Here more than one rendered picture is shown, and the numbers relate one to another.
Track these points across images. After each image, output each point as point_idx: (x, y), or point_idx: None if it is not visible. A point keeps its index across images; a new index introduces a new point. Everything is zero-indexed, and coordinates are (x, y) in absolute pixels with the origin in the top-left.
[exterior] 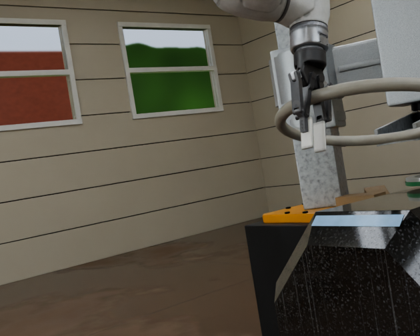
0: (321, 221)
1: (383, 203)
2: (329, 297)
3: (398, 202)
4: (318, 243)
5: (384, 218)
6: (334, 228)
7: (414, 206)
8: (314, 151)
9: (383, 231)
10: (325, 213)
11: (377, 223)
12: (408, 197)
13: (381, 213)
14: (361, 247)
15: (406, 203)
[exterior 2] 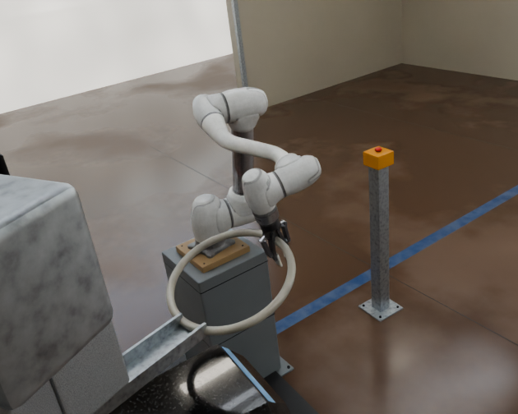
0: (266, 395)
1: (207, 392)
2: None
3: (200, 383)
4: (277, 394)
5: (231, 356)
6: (261, 385)
7: (206, 354)
8: (282, 265)
9: (237, 356)
10: (260, 393)
11: (236, 359)
12: (180, 401)
13: (230, 358)
14: (253, 367)
15: (200, 374)
